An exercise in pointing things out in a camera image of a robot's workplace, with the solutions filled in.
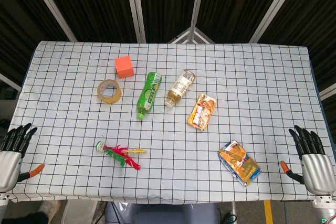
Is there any orange snack packet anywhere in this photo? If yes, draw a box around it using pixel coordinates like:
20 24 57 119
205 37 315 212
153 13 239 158
186 93 218 131

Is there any green plastic drink bottle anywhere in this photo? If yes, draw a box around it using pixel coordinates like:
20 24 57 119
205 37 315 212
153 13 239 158
135 71 163 120

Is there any yellow blue snack packet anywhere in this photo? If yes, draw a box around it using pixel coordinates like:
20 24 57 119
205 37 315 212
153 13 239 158
217 140 262 187

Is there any white triangular metal frame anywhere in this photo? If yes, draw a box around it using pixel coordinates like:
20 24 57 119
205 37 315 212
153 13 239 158
167 26 215 44

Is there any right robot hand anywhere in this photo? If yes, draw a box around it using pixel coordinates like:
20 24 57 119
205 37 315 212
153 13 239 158
280 125 336 196

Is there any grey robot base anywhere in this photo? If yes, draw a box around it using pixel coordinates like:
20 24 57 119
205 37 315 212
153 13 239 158
104 201 220 224

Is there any white grid tablecloth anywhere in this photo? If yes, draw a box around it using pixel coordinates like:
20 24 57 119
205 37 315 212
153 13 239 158
9 40 336 205

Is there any colourful feather shuttlecock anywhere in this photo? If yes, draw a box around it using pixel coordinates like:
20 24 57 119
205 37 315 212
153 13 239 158
95 141 147 170

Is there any brown packing tape roll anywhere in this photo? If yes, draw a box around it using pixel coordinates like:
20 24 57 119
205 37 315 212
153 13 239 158
97 79 122 104

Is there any clear tea bottle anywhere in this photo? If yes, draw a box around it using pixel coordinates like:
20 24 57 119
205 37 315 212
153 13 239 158
164 69 197 108

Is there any orange foam cube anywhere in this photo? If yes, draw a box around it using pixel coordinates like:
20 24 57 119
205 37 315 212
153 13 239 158
114 55 135 79

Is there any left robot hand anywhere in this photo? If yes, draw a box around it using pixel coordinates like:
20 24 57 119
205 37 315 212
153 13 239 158
0 123 46 193

